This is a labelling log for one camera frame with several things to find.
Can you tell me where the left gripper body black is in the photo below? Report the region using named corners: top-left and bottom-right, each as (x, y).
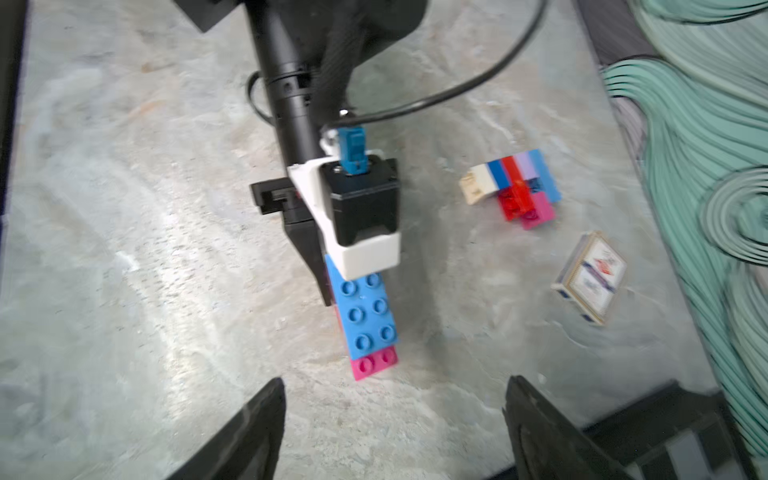
top-left (250, 177), bottom-right (313, 225)

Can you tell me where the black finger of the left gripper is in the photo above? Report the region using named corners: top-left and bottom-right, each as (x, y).
top-left (285, 220), bottom-right (333, 306)

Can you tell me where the lilac lego brick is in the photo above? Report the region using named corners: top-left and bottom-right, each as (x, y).
top-left (514, 151), bottom-right (539, 181)

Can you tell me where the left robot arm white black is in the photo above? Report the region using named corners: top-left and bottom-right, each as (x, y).
top-left (243, 1), bottom-right (427, 305)

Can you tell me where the playing card box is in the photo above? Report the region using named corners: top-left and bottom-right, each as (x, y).
top-left (551, 231), bottom-right (627, 326)

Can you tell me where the small blue lego brick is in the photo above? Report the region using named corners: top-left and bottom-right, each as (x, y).
top-left (486, 159), bottom-right (510, 191)

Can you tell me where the pink lego brick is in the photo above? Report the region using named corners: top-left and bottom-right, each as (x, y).
top-left (350, 346), bottom-right (398, 381)
top-left (521, 191), bottom-right (556, 230)

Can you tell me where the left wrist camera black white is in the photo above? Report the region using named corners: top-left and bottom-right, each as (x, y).
top-left (288, 127), bottom-right (401, 280)

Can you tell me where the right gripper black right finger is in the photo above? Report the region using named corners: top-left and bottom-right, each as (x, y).
top-left (503, 376), bottom-right (629, 480)

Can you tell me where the black grey chessboard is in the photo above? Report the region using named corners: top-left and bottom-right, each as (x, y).
top-left (495, 381), bottom-right (758, 479)

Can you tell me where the white lego brick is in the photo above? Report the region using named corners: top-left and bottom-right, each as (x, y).
top-left (459, 163), bottom-right (499, 205)

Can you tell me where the light blue lego brick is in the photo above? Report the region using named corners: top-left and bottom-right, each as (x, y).
top-left (528, 149), bottom-right (562, 204)
top-left (325, 255), bottom-right (398, 360)

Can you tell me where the red lego brick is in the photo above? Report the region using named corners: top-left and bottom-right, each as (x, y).
top-left (497, 156), bottom-right (534, 221)

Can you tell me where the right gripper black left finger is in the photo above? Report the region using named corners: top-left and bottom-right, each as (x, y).
top-left (170, 377), bottom-right (287, 479)

